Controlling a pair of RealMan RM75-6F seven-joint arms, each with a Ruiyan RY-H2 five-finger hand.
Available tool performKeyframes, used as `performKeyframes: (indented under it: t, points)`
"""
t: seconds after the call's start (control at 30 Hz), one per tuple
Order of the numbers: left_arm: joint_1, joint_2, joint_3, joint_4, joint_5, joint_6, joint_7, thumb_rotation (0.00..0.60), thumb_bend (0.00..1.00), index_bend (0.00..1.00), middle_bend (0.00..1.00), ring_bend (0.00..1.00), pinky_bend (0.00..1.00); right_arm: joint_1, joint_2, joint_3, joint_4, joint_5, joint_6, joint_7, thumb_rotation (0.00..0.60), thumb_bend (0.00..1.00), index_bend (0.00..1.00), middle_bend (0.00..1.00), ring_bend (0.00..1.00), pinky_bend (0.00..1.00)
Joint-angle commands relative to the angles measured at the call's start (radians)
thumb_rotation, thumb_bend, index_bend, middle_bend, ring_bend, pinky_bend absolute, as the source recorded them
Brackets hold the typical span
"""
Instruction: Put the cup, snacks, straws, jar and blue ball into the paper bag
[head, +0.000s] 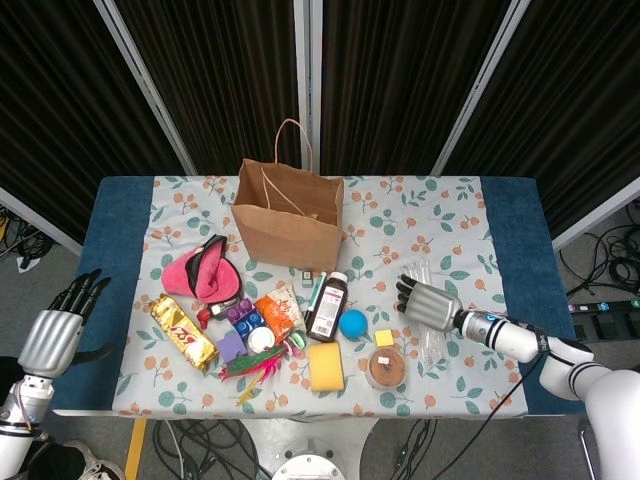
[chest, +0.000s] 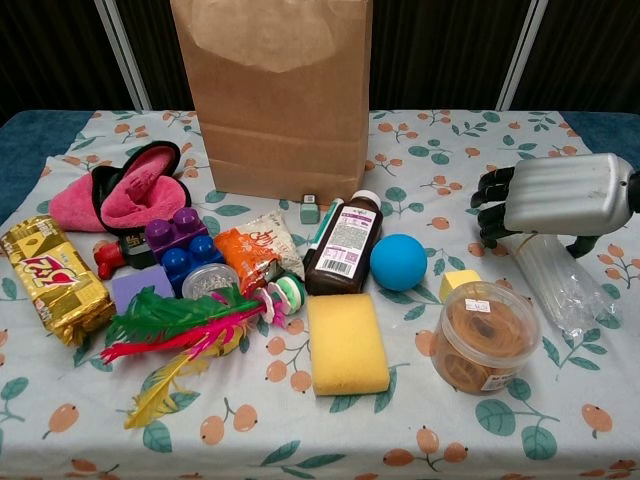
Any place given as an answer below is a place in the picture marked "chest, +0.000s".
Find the clear plastic tube bundle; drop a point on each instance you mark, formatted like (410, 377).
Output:
(550, 280)

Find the orange snack packet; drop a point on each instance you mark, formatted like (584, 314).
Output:
(250, 250)

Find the yellow foam cube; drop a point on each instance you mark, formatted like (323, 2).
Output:
(452, 282)

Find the small green cube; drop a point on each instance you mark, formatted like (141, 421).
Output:
(309, 214)

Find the brown medicine bottle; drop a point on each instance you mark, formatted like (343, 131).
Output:
(340, 250)

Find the blue ball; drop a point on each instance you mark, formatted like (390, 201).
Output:
(399, 262)

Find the black ribbed partition panel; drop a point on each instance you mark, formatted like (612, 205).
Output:
(160, 50)
(50, 50)
(440, 50)
(590, 50)

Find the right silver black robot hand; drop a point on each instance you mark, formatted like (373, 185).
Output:
(565, 195)

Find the rubber band tub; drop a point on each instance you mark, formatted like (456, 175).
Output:
(485, 340)

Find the green white marker pen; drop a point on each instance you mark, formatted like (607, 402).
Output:
(320, 232)

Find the colourful feather shuttlecock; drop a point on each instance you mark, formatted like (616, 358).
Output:
(175, 320)

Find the floral print tablecloth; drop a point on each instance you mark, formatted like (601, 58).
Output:
(350, 440)

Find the gold foil snack package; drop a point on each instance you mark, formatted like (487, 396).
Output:
(55, 280)

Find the pink plush cloth black trim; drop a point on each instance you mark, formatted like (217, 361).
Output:
(145, 200)

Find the clear round pin box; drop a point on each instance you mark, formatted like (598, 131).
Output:
(207, 282)

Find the lilac foam cube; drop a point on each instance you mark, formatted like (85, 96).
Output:
(140, 287)

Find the purple toy building block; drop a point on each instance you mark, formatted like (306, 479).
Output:
(175, 235)

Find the yellow sponge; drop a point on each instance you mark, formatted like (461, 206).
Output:
(345, 345)

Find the brown paper bag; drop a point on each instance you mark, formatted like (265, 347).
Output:
(285, 125)

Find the blue toy building block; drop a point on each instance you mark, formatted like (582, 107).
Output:
(195, 260)

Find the aluminium partition frame post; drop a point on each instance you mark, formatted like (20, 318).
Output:
(520, 55)
(127, 55)

